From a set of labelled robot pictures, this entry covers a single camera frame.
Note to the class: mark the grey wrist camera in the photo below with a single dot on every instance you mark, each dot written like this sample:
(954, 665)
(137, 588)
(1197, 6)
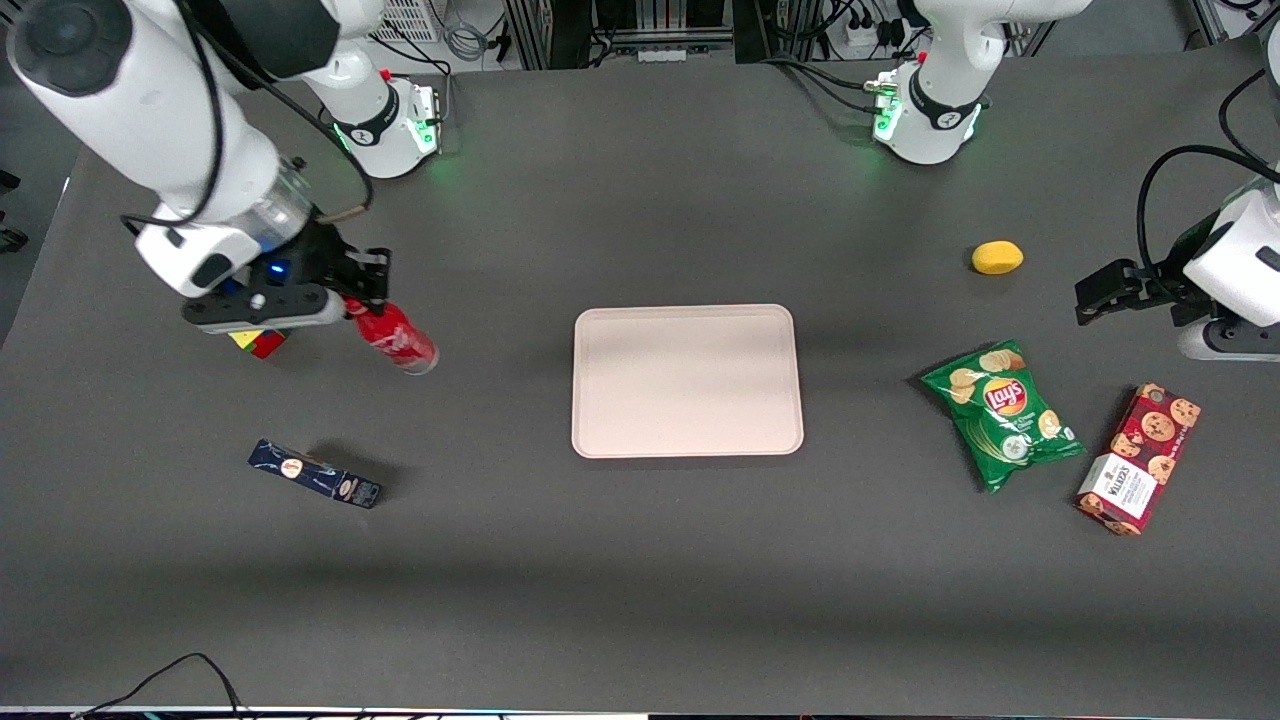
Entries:
(1230, 342)
(265, 310)

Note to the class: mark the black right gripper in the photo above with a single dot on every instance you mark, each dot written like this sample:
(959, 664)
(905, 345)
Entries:
(318, 256)

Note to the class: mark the white power strip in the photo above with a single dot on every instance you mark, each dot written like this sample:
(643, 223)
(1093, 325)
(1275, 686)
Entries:
(872, 32)

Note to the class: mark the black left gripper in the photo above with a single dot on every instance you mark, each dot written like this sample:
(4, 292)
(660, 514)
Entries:
(1156, 284)

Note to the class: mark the green Lay's chips bag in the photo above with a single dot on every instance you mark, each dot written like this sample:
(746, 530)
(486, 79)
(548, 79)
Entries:
(1003, 412)

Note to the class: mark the yellow lemon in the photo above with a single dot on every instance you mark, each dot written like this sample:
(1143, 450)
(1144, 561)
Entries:
(997, 258)

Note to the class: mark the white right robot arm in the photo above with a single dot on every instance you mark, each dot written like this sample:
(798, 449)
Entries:
(150, 100)

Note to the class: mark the red cookie box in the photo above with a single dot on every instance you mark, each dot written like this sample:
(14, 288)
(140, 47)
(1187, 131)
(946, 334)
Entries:
(1140, 458)

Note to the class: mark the black aluminium frame rack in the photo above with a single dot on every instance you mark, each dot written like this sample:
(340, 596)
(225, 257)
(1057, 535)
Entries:
(640, 25)

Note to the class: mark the pale pink plastic tray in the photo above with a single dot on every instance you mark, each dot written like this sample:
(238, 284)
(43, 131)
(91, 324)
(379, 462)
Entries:
(687, 380)

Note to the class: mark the white mesh basket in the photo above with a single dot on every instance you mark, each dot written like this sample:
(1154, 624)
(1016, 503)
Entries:
(415, 18)

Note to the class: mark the red coke bottle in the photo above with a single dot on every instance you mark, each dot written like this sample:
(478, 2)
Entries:
(400, 345)

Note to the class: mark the colourful rubik's cube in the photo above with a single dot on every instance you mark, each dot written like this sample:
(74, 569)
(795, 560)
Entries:
(262, 343)

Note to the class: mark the dark blue carton box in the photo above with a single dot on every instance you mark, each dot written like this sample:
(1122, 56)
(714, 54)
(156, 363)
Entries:
(315, 474)

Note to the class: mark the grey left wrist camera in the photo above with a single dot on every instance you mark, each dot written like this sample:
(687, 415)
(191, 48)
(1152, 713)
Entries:
(1230, 342)

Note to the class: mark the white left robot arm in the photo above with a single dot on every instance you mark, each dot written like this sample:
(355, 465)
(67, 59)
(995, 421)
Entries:
(940, 100)

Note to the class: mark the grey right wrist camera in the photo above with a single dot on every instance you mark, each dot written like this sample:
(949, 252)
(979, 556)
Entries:
(265, 310)

